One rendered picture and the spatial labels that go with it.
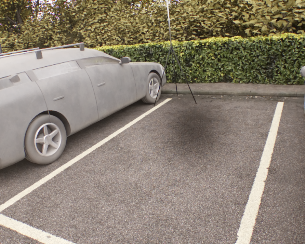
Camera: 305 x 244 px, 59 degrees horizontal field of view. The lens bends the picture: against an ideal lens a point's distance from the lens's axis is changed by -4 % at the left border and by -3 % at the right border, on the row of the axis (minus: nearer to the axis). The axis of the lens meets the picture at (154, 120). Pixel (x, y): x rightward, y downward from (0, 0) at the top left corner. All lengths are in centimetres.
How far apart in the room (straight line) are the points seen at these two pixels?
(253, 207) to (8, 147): 267
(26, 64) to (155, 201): 241
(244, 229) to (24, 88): 285
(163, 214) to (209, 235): 47
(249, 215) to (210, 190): 50
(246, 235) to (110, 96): 317
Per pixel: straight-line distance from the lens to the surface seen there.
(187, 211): 260
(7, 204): 333
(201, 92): 640
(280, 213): 262
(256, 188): 290
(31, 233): 276
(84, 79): 428
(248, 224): 247
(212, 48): 684
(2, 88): 358
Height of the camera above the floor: 157
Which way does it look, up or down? 19 degrees down
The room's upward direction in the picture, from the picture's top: 6 degrees counter-clockwise
